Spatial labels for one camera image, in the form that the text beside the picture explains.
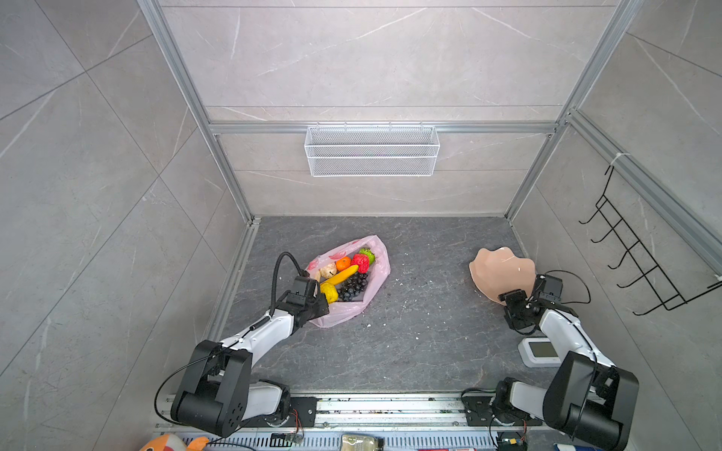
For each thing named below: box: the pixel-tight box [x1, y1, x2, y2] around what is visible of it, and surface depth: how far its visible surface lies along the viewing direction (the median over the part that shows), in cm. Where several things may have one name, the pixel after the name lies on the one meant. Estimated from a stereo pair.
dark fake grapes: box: [336, 272, 369, 302], surface depth 96 cm
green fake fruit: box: [359, 248, 376, 265], surface depth 102 cm
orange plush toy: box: [139, 434, 210, 451], surface depth 65 cm
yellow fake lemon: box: [319, 281, 340, 304], surface depth 93 cm
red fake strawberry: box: [350, 253, 370, 275], surface depth 97 cm
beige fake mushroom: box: [319, 262, 338, 280], surface depth 97 cm
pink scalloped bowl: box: [469, 246, 536, 306], surface depth 103 cm
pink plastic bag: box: [306, 234, 392, 328], surface depth 94 cm
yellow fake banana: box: [320, 264, 360, 285], surface depth 97 cm
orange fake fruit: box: [335, 256, 351, 272], surface depth 100 cm
